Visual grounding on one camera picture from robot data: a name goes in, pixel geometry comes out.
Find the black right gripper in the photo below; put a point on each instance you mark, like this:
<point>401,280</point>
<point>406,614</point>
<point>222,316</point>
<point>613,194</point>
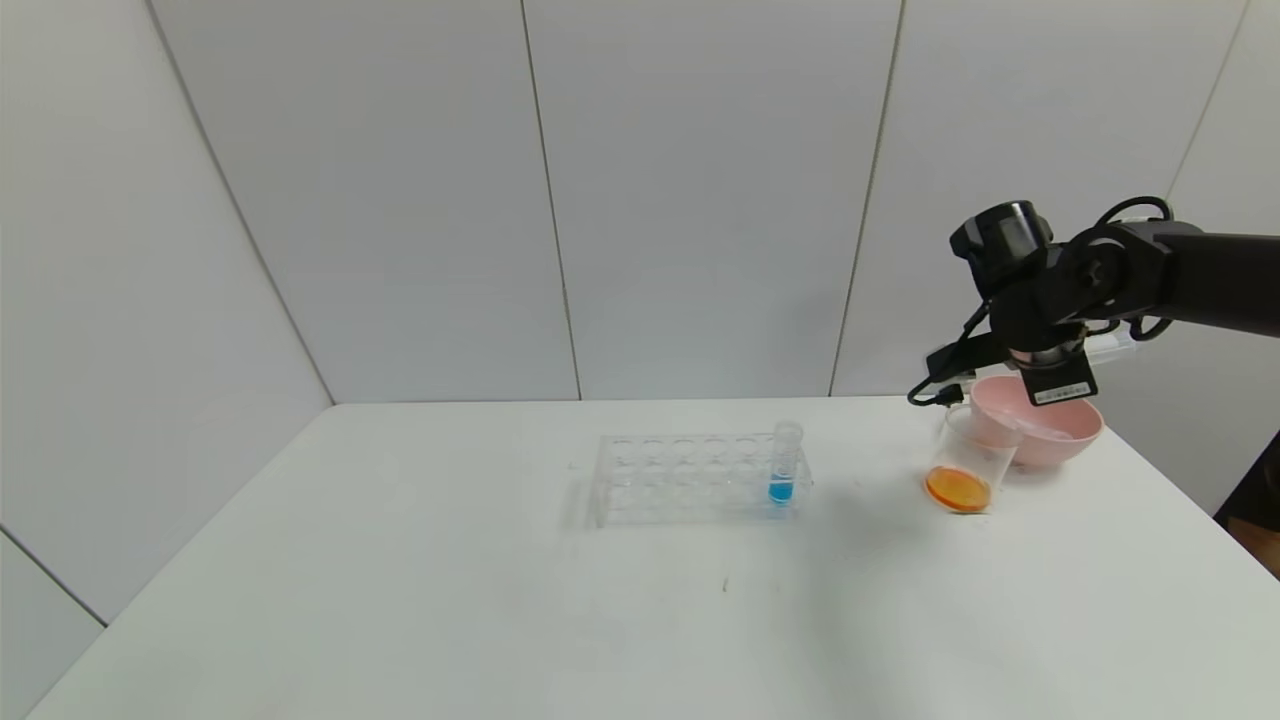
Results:
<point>1063,386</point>

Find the pink bowl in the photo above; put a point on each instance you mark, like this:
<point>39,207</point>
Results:
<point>1050,445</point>

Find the test tube with red pigment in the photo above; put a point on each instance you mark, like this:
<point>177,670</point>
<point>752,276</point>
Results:
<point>1045,428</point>

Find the clear plastic measuring beaker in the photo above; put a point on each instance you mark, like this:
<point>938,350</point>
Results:
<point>958,490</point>

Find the clear acrylic test tube rack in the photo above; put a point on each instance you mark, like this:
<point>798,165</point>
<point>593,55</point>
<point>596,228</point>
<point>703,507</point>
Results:
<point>650,490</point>

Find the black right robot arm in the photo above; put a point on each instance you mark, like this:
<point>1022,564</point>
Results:
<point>1210,280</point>

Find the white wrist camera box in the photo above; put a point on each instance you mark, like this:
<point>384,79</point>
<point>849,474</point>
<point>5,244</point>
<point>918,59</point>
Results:
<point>955,360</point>

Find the test tube with blue pigment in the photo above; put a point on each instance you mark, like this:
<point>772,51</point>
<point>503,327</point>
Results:
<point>781,491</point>

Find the test tube with yellow pigment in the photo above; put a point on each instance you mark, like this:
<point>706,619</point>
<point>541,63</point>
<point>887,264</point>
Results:
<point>1108,347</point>

